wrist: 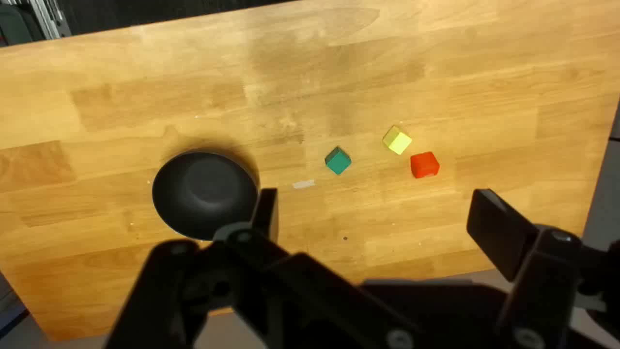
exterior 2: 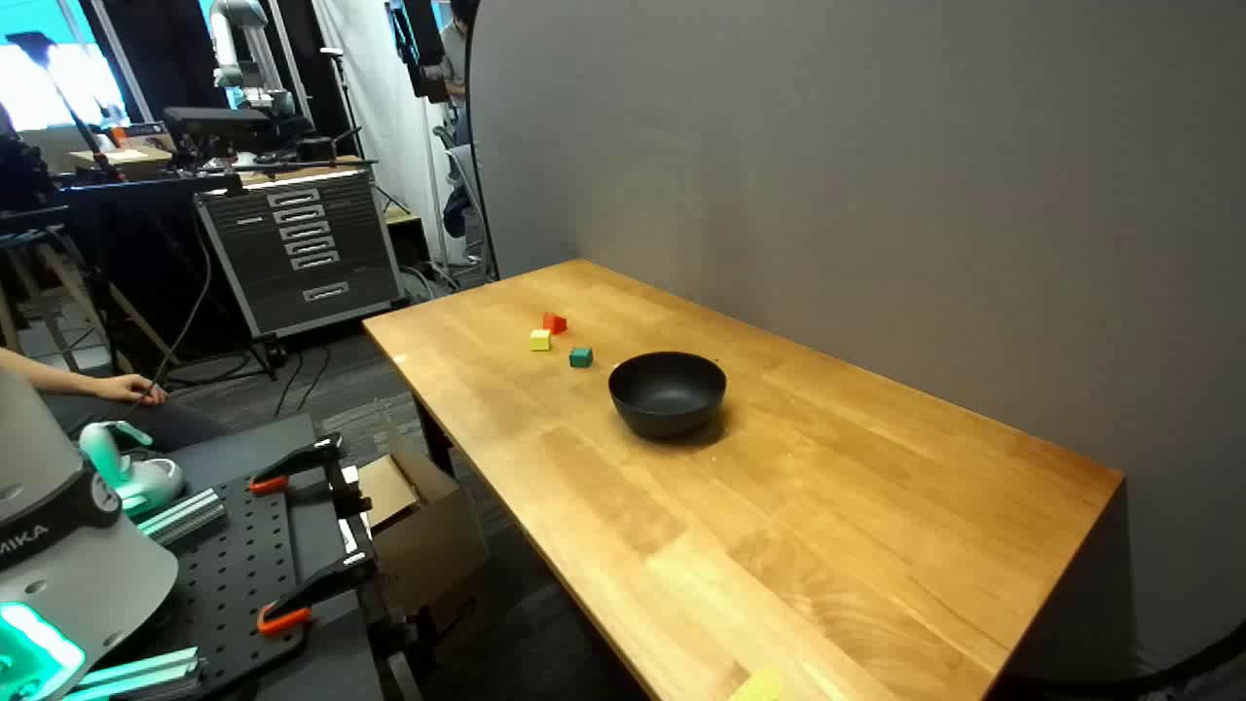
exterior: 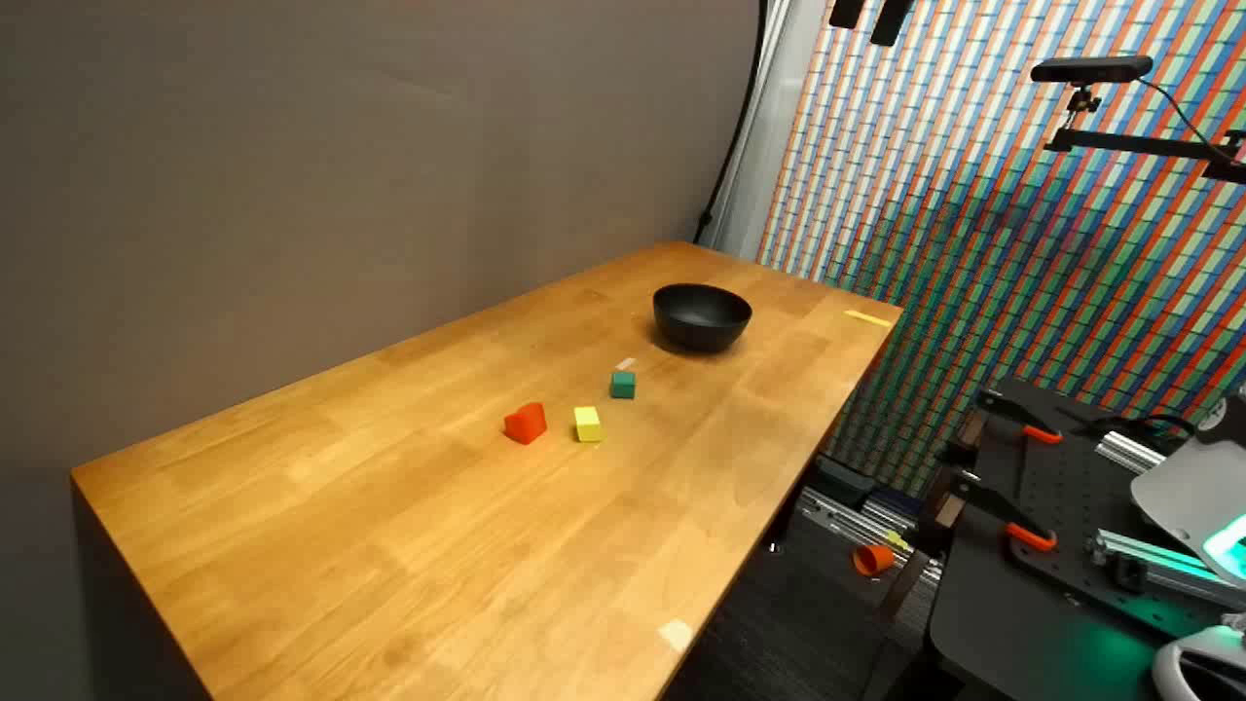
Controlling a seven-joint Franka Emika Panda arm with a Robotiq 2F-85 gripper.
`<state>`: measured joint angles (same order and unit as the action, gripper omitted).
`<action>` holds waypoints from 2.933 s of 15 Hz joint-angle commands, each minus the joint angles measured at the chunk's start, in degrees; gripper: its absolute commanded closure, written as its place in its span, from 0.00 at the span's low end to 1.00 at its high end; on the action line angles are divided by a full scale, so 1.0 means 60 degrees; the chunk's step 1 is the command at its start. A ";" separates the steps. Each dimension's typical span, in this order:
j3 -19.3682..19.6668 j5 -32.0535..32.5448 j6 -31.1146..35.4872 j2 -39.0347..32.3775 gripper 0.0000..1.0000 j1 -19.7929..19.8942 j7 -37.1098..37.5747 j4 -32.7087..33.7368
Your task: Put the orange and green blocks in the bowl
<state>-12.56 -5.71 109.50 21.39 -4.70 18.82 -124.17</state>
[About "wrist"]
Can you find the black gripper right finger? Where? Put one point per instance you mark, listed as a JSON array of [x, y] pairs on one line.
[[500, 232]]

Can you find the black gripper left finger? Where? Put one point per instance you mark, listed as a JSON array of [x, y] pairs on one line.
[[266, 214]]

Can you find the green block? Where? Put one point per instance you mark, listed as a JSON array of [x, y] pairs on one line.
[[337, 160]]

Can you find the orange block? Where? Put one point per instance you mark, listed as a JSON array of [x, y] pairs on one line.
[[425, 166]]

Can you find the black bowl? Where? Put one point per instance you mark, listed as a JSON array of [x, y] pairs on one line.
[[198, 193]]

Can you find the white tape strip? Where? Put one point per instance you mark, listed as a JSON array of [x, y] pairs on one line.
[[302, 185]]

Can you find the yellow block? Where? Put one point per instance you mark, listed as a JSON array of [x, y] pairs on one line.
[[395, 140]]

